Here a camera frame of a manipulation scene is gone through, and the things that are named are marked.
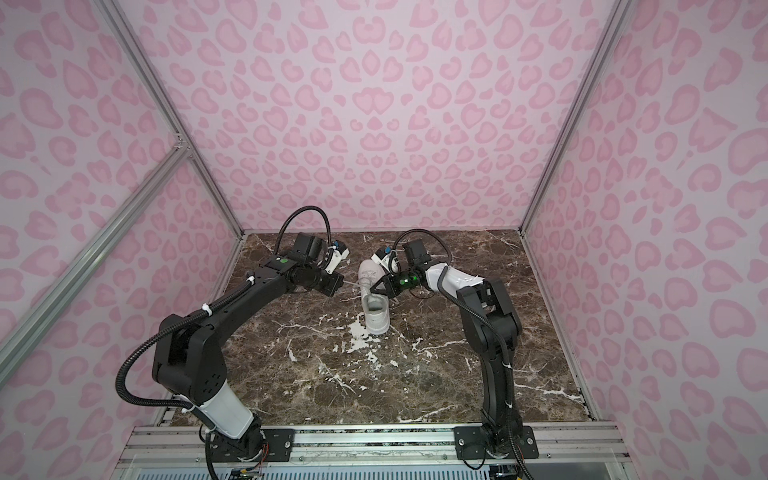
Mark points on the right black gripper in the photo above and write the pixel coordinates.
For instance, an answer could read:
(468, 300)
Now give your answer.
(393, 288)

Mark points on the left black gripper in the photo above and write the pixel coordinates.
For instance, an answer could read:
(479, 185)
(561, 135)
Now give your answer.
(335, 279)

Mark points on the white sneaker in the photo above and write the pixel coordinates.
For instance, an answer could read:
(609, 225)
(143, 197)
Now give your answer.
(376, 312)

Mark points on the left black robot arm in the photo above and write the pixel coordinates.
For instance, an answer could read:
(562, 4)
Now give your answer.
(188, 351)

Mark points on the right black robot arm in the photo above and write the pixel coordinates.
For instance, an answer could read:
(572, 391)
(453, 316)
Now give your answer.
(491, 327)

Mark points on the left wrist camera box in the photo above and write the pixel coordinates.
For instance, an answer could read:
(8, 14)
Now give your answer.
(338, 252)

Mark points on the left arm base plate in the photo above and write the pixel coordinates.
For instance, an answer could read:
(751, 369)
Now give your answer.
(277, 443)

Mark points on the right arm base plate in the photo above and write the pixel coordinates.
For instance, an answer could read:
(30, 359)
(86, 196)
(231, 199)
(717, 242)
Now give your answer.
(479, 442)

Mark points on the front aluminium rail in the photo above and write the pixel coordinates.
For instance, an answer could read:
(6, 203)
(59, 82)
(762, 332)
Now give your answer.
(571, 450)

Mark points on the left corner aluminium post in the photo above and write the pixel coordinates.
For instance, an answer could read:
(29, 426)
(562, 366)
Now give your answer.
(128, 40)

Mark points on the corner aluminium post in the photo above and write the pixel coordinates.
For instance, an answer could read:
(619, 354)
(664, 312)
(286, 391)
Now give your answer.
(128, 40)
(620, 15)

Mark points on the diagonal aluminium frame beam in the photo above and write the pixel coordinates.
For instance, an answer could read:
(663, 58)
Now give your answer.
(37, 321)

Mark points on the right corner aluminium post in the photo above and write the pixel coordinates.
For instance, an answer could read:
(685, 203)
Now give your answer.
(620, 15)

